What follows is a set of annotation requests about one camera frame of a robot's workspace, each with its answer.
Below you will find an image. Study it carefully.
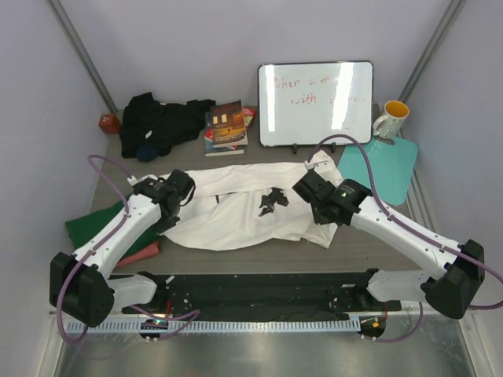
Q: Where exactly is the white t-shirt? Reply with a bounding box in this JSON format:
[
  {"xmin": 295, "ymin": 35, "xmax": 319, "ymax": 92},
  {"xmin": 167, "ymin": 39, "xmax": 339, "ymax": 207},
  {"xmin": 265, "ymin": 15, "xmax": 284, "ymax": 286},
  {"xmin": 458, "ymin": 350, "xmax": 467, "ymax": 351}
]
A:
[{"xmin": 163, "ymin": 162, "xmax": 337, "ymax": 251}]

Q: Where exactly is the brown Edward Tulane book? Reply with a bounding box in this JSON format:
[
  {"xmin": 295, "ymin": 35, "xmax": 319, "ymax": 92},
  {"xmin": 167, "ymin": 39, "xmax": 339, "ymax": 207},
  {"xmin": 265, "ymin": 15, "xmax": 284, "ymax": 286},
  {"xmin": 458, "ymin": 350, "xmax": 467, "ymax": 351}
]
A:
[{"xmin": 210, "ymin": 101, "xmax": 248, "ymax": 148}]

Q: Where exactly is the red Treehouse book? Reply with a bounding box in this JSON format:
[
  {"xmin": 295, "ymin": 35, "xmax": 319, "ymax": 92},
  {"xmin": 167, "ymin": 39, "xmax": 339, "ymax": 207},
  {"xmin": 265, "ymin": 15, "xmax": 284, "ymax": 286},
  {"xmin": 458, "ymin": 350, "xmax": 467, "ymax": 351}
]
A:
[{"xmin": 206, "ymin": 106, "xmax": 259, "ymax": 152}]

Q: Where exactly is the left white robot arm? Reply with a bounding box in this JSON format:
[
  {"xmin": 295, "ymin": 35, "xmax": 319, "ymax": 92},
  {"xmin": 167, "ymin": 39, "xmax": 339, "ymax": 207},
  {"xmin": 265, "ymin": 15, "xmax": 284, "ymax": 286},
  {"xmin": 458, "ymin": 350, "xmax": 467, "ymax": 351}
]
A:
[{"xmin": 50, "ymin": 170, "xmax": 196, "ymax": 328}]

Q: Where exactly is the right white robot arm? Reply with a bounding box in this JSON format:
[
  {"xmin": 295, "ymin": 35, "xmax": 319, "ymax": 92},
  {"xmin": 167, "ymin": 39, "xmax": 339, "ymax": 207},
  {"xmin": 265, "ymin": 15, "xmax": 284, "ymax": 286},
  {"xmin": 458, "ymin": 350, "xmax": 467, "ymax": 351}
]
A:
[{"xmin": 293, "ymin": 170, "xmax": 485, "ymax": 319}]

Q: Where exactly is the dark blue cloth ball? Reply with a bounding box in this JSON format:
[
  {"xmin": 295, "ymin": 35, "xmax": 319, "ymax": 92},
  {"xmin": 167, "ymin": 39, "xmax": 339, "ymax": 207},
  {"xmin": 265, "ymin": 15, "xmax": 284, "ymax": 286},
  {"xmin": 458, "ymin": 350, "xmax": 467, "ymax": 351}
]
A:
[{"xmin": 136, "ymin": 144, "xmax": 159, "ymax": 163}]

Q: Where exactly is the black t-shirt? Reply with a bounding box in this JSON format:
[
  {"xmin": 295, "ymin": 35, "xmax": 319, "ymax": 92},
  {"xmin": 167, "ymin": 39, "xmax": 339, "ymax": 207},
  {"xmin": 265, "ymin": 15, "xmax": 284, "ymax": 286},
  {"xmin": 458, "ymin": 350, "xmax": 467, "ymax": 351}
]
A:
[{"xmin": 119, "ymin": 92, "xmax": 216, "ymax": 159}]

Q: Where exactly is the folded pink t-shirt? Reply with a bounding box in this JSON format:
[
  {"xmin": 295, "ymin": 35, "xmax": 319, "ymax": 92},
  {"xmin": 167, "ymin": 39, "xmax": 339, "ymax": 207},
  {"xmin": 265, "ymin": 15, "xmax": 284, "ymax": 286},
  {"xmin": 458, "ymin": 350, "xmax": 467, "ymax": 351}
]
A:
[{"xmin": 116, "ymin": 241, "xmax": 160, "ymax": 268}]

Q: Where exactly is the teal cutting board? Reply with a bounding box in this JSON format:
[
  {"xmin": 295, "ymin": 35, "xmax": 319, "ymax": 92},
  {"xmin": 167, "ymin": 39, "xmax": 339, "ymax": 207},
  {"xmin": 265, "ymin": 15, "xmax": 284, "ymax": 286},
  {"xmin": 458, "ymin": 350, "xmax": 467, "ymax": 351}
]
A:
[{"xmin": 338, "ymin": 137, "xmax": 418, "ymax": 206}]

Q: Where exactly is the red cube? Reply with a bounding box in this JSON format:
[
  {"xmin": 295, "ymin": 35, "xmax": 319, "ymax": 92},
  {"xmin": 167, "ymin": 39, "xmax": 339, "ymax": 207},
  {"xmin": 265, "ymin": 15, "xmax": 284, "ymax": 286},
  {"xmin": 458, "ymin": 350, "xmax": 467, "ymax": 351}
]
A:
[{"xmin": 98, "ymin": 113, "xmax": 120, "ymax": 134}]

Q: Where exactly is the white mug yellow inside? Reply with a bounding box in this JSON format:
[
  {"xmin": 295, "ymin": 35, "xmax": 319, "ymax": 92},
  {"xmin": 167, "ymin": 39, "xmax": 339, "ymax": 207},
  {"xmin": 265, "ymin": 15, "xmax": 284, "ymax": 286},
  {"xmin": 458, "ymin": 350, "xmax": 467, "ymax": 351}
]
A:
[{"xmin": 373, "ymin": 101, "xmax": 409, "ymax": 140}]

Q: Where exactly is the white whiteboard with writing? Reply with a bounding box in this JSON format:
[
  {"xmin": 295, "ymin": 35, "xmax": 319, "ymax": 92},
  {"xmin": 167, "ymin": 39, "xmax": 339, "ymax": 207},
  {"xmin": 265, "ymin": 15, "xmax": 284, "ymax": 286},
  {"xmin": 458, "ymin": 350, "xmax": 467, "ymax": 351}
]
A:
[{"xmin": 258, "ymin": 60, "xmax": 374, "ymax": 147}]

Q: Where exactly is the folded green t-shirt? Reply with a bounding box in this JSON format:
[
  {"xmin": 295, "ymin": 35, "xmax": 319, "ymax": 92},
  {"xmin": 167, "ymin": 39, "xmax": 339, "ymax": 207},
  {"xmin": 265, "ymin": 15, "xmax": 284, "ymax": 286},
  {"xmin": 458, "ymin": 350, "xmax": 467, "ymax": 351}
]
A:
[{"xmin": 65, "ymin": 201, "xmax": 161, "ymax": 257}]

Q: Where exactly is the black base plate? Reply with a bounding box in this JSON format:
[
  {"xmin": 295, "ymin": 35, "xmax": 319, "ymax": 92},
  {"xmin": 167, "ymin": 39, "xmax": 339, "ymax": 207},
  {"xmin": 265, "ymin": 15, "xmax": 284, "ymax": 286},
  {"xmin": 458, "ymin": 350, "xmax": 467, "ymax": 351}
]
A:
[{"xmin": 142, "ymin": 269, "xmax": 402, "ymax": 322}]

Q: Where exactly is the slotted cable duct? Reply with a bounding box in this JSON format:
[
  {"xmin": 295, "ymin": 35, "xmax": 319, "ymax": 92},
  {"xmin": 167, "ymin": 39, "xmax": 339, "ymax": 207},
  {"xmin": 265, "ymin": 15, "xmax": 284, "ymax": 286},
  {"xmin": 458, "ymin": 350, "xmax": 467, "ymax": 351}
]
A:
[{"xmin": 88, "ymin": 317, "xmax": 361, "ymax": 334}]

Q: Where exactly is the left aluminium frame post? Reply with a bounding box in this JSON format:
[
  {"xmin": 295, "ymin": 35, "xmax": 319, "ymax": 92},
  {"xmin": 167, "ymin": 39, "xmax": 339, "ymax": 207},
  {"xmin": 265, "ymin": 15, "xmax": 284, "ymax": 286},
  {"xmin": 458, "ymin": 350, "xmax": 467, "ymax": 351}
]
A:
[{"xmin": 46, "ymin": 0, "xmax": 118, "ymax": 114}]

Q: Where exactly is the aluminium frame post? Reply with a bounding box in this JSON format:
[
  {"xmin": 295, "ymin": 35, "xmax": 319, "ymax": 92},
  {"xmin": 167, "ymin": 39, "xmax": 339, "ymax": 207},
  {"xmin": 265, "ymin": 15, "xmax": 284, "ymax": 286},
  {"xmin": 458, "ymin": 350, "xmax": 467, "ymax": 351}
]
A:
[
  {"xmin": 398, "ymin": 0, "xmax": 467, "ymax": 103},
  {"xmin": 46, "ymin": 0, "xmax": 118, "ymax": 114}
]

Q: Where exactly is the right aluminium frame post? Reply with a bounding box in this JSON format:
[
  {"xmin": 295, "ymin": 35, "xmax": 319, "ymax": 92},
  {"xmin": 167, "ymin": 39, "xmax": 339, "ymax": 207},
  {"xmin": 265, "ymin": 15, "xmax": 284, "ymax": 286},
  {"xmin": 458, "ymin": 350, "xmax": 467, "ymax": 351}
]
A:
[{"xmin": 398, "ymin": 0, "xmax": 467, "ymax": 103}]

